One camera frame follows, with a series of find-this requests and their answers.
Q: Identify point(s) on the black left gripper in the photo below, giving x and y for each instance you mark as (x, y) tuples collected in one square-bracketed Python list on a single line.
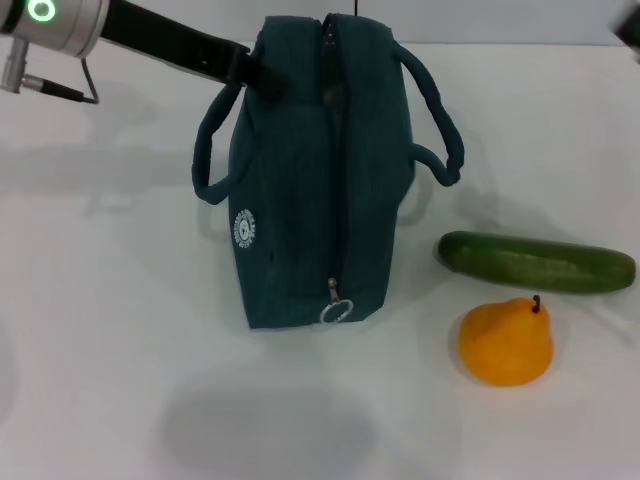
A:
[(170, 40)]

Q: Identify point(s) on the teal fabric lunch bag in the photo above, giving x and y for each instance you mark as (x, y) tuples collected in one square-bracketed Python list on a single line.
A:
[(290, 175)]

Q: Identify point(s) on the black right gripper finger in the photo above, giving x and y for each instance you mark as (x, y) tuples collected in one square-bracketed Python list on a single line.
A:
[(631, 32)]

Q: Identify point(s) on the green cucumber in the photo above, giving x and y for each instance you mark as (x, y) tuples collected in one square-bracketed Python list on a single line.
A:
[(540, 265)]

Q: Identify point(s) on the orange yellow pear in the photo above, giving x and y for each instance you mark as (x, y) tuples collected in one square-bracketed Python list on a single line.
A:
[(505, 345)]

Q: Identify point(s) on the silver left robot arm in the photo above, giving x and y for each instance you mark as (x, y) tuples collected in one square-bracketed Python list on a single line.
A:
[(65, 30)]

